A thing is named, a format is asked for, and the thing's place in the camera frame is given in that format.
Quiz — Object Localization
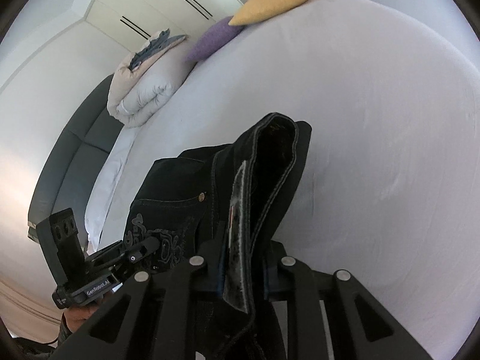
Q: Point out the black denim pants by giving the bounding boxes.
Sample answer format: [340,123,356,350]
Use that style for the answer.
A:
[123,113,312,359]

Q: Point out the person left hand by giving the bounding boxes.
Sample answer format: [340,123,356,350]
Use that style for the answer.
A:
[63,294,109,333]

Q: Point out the dark green headboard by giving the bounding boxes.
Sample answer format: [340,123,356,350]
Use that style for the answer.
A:
[28,76,122,240]

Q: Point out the folded beige white duvet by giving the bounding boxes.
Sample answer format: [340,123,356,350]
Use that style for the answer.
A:
[106,37,194,128]

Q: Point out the folded blue jeans stack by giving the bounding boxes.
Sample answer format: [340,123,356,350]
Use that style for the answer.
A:
[128,28,188,72]

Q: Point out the white wardrobe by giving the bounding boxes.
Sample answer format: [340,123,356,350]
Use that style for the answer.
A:
[72,0,247,50]

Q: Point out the purple pillow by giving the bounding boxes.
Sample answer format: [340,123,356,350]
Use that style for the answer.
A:
[186,16,245,62]

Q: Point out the yellow pillow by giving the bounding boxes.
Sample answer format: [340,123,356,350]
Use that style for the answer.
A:
[229,0,307,27]

